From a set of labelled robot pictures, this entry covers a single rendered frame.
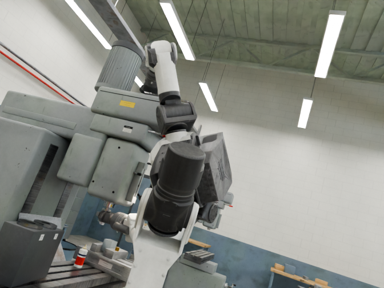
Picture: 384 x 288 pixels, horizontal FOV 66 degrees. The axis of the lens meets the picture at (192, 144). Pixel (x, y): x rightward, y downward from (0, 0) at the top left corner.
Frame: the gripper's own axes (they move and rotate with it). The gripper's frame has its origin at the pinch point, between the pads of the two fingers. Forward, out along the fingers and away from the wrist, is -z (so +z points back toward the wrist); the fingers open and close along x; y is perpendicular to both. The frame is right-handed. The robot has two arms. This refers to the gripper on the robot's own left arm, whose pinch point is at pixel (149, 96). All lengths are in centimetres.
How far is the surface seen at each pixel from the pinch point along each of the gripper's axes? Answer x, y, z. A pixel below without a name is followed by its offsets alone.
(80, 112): -32.4, -16.4, -13.1
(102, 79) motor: -28.3, 2.2, -1.3
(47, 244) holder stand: -12, -90, -10
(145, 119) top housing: 3.8, -23.3, 4.6
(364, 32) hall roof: 346, 549, -83
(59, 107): -46, -13, -19
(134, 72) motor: -13.9, 15.0, 1.8
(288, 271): 364, 167, -471
